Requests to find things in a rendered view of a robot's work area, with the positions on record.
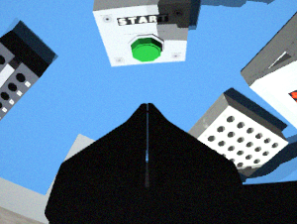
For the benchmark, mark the blue bench mat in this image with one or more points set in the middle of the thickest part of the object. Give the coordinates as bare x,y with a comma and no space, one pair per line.
82,93

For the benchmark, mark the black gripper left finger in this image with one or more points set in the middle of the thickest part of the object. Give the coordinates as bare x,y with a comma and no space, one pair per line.
114,158

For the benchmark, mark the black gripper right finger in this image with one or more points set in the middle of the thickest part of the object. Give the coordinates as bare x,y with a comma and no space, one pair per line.
182,160

